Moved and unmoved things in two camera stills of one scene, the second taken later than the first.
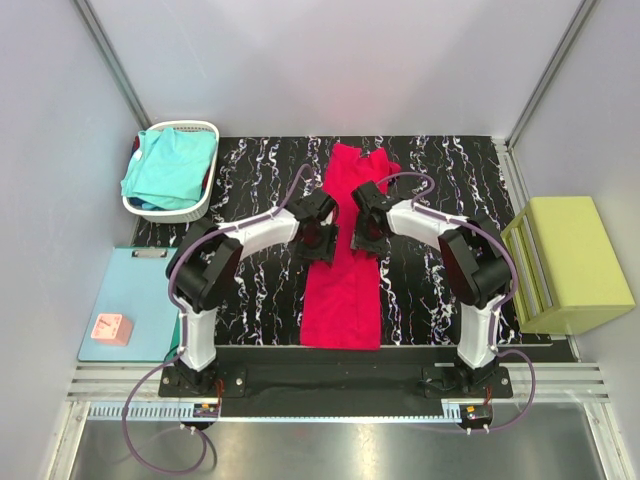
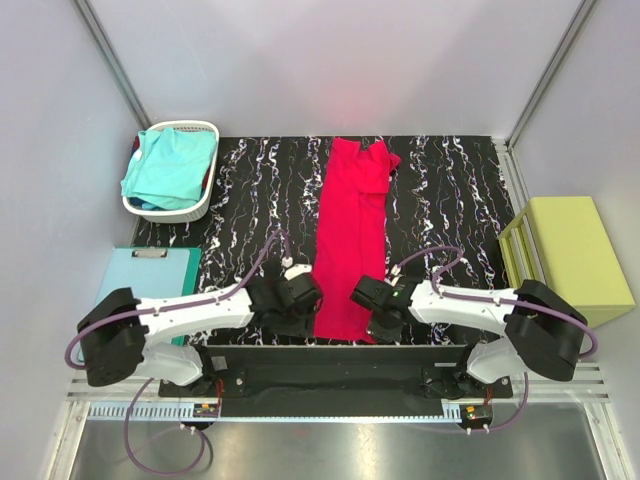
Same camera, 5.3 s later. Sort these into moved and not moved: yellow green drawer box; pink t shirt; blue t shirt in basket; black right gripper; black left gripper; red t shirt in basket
Moved: black left gripper; black right gripper
Not moved: pink t shirt; red t shirt in basket; yellow green drawer box; blue t shirt in basket
